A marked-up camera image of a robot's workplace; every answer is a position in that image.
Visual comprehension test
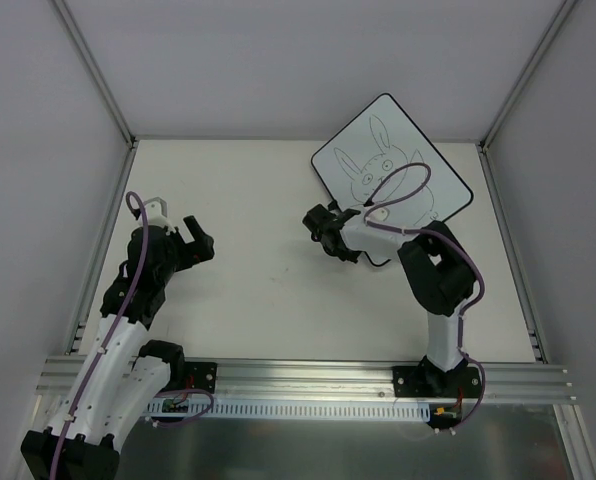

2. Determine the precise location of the whiteboard with rabbit drawing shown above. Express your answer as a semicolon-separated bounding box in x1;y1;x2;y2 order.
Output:
310;92;475;269

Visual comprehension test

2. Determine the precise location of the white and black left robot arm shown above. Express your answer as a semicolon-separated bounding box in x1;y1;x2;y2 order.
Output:
21;214;215;479

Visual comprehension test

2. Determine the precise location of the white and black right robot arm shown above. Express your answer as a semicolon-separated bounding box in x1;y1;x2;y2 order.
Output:
302;204;484;398

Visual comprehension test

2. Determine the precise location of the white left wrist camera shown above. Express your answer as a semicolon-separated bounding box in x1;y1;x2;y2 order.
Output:
142;197;175;235

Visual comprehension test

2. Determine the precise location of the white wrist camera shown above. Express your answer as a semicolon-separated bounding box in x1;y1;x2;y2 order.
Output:
365;207;390;224
142;197;175;235

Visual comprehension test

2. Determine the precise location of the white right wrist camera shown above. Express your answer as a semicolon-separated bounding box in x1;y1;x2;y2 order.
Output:
365;207;390;224

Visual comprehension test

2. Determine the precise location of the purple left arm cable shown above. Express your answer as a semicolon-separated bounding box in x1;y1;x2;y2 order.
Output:
47;191;152;480

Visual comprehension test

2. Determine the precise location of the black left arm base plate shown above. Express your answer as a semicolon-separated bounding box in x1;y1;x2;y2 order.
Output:
175;361;218;394

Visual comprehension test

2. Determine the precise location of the aluminium mounting rail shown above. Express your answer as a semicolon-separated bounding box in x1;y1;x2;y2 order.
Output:
34;353;577;402

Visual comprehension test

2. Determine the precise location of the white slotted cable duct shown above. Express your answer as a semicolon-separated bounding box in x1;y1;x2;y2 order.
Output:
142;395;431;423

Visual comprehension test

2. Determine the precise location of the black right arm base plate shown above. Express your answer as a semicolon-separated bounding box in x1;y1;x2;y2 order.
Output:
392;365;482;399

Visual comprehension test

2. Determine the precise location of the left aluminium frame post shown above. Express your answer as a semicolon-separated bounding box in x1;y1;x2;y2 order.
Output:
49;0;135;148

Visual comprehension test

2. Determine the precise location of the aluminium frame post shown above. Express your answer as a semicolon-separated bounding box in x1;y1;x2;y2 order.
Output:
479;0;580;152
49;0;135;148

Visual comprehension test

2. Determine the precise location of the right aluminium frame post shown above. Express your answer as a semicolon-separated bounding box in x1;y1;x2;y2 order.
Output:
479;0;580;152

